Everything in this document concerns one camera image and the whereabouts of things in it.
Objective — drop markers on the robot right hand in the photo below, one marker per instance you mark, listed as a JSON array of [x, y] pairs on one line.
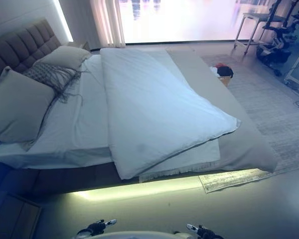
[[206, 232]]

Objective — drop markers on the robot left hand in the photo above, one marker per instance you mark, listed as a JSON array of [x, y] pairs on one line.
[[97, 227]]

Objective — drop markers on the robot left silver arm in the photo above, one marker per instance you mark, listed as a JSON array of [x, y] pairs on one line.
[[82, 233]]

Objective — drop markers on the beige bed runner blanket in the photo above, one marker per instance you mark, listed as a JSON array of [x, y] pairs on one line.
[[239, 139]]

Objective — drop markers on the robot white torso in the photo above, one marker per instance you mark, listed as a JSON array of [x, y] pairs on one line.
[[142, 235]]

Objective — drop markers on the wooden nightstand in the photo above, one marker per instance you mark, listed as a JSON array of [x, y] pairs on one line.
[[12, 216]]

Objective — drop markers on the white duvet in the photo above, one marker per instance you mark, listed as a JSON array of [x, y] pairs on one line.
[[149, 104]]

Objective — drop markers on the light grey patterned rug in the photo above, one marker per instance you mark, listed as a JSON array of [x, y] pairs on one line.
[[259, 104]]

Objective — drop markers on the large beige pillow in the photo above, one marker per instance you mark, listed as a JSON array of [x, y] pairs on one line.
[[17, 109]]

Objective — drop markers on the cardboard box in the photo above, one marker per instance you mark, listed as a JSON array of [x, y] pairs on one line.
[[225, 80]]

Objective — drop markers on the grey fringed decorative pillow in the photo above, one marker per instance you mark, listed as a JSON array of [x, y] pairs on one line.
[[52, 74]]

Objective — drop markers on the white cloth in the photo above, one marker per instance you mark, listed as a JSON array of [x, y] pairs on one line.
[[213, 70]]

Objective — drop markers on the red cloth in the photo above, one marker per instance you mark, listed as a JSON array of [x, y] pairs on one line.
[[219, 65]]

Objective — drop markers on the brown tufted headboard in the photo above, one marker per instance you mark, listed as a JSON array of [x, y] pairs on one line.
[[17, 47]]

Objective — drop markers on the sheer white curtain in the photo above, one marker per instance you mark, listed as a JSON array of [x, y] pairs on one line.
[[107, 22]]

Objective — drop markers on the black wheeled robot equipment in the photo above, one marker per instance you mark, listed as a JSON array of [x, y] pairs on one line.
[[276, 37]]

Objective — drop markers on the dark bed frame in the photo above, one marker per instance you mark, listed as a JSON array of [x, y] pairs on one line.
[[52, 179]]

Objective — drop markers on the white frame cart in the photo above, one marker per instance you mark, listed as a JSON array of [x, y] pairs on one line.
[[297, 67]]

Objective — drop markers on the white metal frame table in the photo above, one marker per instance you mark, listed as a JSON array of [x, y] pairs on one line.
[[251, 27]]

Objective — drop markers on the white wall light strip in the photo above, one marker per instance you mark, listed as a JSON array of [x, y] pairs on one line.
[[62, 20]]

